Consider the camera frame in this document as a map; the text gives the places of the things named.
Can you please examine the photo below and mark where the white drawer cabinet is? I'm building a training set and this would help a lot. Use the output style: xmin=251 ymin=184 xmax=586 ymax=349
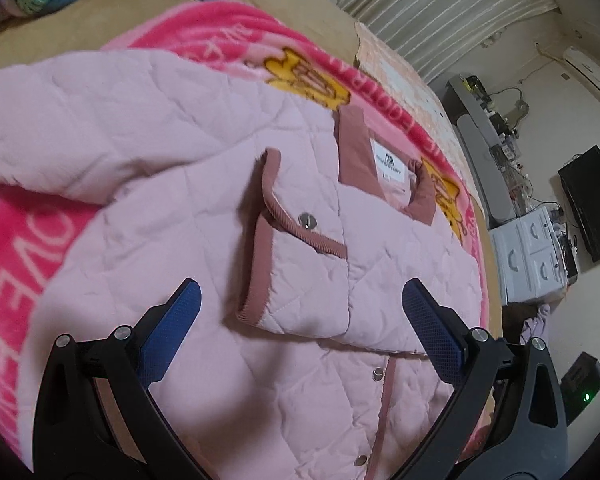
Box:
xmin=490 ymin=205 xmax=571 ymax=306

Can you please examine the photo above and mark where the pink quilted jacket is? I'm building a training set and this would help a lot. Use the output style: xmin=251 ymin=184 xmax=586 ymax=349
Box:
xmin=0 ymin=50 xmax=483 ymax=480

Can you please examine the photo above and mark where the purple cloth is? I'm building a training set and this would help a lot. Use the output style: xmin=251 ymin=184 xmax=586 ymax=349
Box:
xmin=520 ymin=302 xmax=551 ymax=346

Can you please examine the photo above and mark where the black device with green light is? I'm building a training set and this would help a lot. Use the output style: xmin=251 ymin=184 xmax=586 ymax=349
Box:
xmin=562 ymin=352 xmax=600 ymax=423

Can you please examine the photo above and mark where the pink printed blanket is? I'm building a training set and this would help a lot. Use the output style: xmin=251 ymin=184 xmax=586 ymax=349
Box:
xmin=0 ymin=1 xmax=486 ymax=461

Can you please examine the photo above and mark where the white striped curtain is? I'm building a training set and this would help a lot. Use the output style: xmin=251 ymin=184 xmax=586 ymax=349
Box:
xmin=280 ymin=0 xmax=566 ymax=86

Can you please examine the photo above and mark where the grey headboard shelf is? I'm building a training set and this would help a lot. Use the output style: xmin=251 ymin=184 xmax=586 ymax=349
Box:
xmin=445 ymin=76 xmax=516 ymax=226

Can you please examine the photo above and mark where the tan bed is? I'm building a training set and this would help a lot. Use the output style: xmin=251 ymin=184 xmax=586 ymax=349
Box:
xmin=0 ymin=0 xmax=505 ymax=346

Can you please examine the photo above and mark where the clutter of small electronics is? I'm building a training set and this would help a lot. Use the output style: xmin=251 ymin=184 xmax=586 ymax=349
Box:
xmin=460 ymin=75 xmax=533 ymax=203

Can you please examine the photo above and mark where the black monitor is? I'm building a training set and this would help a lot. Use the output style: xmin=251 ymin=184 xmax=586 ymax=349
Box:
xmin=557 ymin=145 xmax=600 ymax=263

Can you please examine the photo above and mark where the white air conditioner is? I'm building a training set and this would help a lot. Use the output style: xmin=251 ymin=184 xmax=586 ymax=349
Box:
xmin=562 ymin=46 xmax=600 ymax=108

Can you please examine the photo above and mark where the peach printed cloth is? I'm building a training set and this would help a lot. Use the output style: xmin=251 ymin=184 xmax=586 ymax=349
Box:
xmin=355 ymin=22 xmax=481 ymax=201

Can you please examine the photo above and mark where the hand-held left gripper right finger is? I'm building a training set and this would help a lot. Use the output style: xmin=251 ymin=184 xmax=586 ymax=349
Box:
xmin=395 ymin=278 xmax=570 ymax=480

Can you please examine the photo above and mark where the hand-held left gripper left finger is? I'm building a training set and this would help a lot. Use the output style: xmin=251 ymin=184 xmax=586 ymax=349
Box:
xmin=31 ymin=278 xmax=216 ymax=480

